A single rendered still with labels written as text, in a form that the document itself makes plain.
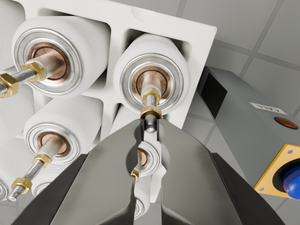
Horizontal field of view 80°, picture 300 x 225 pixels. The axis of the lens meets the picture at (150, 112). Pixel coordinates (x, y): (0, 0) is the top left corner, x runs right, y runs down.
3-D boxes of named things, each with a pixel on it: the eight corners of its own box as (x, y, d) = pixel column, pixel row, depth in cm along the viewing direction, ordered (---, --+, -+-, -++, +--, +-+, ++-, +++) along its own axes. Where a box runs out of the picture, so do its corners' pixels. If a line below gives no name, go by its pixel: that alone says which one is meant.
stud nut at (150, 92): (138, 97, 19) (138, 101, 18) (147, 85, 18) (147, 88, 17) (154, 107, 19) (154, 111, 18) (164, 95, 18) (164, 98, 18)
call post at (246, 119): (205, 64, 45) (285, 141, 18) (232, 71, 46) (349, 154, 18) (196, 91, 48) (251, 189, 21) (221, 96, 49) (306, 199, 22)
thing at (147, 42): (155, 86, 41) (155, 132, 25) (120, 58, 38) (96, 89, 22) (185, 52, 37) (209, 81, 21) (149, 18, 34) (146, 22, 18)
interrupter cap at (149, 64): (155, 122, 24) (155, 125, 24) (108, 87, 22) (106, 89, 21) (196, 81, 21) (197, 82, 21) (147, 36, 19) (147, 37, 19)
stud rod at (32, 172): (46, 153, 25) (7, 202, 18) (44, 147, 25) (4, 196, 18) (53, 153, 25) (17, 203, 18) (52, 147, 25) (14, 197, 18)
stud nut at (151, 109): (135, 116, 15) (134, 121, 15) (146, 101, 15) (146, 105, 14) (154, 127, 16) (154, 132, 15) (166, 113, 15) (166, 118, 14)
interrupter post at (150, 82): (152, 97, 23) (152, 109, 20) (137, 85, 22) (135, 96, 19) (165, 83, 22) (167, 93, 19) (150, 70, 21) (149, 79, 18)
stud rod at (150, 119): (145, 92, 20) (141, 130, 13) (150, 85, 20) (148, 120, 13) (152, 96, 20) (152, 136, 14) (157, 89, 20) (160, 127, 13)
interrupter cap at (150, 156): (170, 155, 27) (170, 158, 26) (139, 181, 30) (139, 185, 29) (129, 127, 25) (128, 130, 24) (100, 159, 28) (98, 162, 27)
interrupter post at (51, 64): (66, 64, 21) (52, 72, 18) (54, 77, 22) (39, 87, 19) (48, 47, 20) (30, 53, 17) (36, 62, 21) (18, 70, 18)
